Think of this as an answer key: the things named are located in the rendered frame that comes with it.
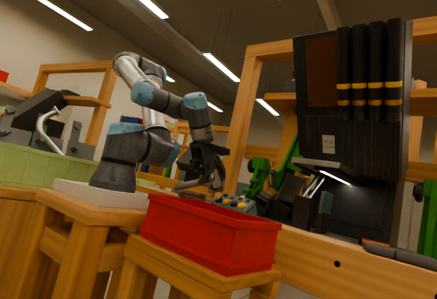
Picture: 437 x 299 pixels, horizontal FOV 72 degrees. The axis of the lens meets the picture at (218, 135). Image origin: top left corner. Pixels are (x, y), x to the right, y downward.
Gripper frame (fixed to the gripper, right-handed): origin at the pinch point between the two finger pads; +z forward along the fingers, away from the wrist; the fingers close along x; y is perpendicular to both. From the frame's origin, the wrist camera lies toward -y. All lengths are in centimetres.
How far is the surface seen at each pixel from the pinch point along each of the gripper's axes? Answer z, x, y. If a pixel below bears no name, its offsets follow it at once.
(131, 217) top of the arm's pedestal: -6.0, -4.4, 32.8
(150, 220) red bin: -7.1, 4.5, 32.1
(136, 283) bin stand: 6.0, 5.4, 41.4
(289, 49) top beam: -38, -18, -101
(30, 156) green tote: -17, -75, 34
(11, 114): -33, -110, 26
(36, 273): 7, -28, 55
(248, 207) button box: 6.1, 12.2, -1.4
